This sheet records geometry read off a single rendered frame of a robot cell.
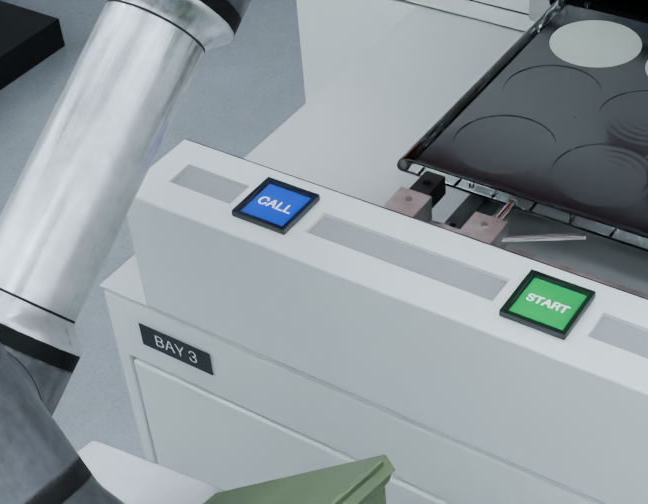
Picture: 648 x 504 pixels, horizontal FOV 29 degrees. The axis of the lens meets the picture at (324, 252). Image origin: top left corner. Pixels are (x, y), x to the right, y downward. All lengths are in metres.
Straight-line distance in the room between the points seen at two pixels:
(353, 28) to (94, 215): 0.86
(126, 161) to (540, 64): 0.58
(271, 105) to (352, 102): 1.51
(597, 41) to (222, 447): 0.60
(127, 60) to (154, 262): 0.28
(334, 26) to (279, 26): 1.54
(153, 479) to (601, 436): 0.37
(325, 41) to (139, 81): 0.85
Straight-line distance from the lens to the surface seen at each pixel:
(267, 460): 1.28
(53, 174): 0.95
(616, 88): 1.36
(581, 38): 1.44
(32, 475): 0.80
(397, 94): 1.49
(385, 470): 0.78
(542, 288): 1.00
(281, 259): 1.06
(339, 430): 1.17
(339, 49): 1.78
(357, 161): 1.38
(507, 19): 1.61
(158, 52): 0.96
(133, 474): 1.09
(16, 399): 0.82
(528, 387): 0.99
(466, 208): 1.26
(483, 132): 1.28
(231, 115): 2.97
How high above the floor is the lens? 1.63
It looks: 40 degrees down
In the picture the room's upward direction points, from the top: 5 degrees counter-clockwise
